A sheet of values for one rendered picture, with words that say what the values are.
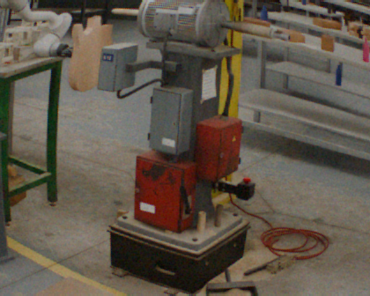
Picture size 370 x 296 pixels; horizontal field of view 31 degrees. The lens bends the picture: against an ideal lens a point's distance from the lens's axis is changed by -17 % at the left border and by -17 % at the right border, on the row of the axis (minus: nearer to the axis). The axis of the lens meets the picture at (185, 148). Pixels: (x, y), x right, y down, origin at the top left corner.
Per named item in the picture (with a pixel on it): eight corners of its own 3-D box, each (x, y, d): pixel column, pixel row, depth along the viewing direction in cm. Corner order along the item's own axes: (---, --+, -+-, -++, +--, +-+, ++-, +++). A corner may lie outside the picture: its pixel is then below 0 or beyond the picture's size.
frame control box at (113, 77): (167, 101, 339) (172, 46, 332) (138, 111, 322) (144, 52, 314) (122, 92, 351) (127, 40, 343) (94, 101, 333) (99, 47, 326)
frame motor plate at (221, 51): (240, 54, 344) (240, 47, 343) (215, 59, 324) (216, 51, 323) (173, 41, 361) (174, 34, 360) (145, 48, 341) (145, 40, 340)
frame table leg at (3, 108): (12, 225, 397) (11, 76, 369) (7, 227, 392) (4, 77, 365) (6, 222, 399) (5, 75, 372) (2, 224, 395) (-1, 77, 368)
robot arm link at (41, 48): (45, 51, 374) (57, 33, 378) (27, 49, 381) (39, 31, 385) (52, 62, 383) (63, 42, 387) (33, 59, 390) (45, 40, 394)
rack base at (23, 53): (36, 57, 403) (38, 42, 400) (18, 62, 390) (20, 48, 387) (11, 54, 417) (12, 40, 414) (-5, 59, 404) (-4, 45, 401)
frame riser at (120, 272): (248, 259, 388) (256, 218, 381) (188, 300, 338) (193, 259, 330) (166, 237, 413) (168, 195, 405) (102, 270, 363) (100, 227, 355)
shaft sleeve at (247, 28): (269, 29, 315) (269, 40, 318) (273, 26, 320) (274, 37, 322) (233, 22, 324) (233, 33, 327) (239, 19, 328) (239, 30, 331)
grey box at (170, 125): (188, 150, 344) (197, 31, 327) (176, 156, 335) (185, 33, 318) (159, 143, 351) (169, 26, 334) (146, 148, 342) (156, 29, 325)
